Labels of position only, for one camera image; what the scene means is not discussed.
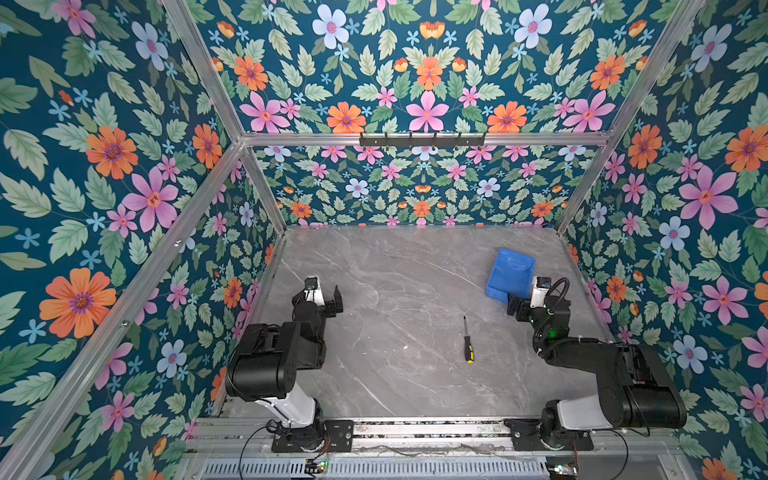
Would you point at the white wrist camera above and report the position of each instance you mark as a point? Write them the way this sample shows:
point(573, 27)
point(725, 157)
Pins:
point(312, 291)
point(539, 290)

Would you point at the blue plastic bin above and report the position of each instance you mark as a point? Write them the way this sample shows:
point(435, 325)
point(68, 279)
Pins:
point(512, 274)

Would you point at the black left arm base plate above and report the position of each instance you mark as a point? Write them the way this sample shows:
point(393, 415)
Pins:
point(326, 436)

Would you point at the white perforated cable duct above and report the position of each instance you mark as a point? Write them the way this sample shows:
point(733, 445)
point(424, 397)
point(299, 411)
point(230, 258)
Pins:
point(376, 468)

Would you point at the black yellow handled screwdriver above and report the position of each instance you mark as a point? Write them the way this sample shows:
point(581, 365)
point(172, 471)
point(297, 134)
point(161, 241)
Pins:
point(469, 354)

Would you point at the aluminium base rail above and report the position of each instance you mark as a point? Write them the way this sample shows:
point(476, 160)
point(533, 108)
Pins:
point(417, 437)

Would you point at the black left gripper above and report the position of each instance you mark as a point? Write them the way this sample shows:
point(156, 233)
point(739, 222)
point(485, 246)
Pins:
point(327, 311)

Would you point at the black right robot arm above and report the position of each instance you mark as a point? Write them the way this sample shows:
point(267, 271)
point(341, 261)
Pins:
point(633, 389)

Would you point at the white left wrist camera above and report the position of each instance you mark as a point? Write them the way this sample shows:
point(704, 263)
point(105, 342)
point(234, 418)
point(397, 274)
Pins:
point(312, 291)

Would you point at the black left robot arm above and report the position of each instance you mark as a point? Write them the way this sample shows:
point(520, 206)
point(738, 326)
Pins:
point(264, 366)

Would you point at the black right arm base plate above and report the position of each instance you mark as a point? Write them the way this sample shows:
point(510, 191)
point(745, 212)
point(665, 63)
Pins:
point(535, 435)

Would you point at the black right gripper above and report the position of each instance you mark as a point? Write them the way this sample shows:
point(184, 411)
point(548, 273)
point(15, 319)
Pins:
point(524, 305)

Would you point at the black wall hook rail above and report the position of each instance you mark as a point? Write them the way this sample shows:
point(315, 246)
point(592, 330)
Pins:
point(438, 140)

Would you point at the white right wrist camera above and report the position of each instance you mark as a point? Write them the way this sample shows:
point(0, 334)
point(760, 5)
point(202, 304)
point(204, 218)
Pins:
point(539, 290)

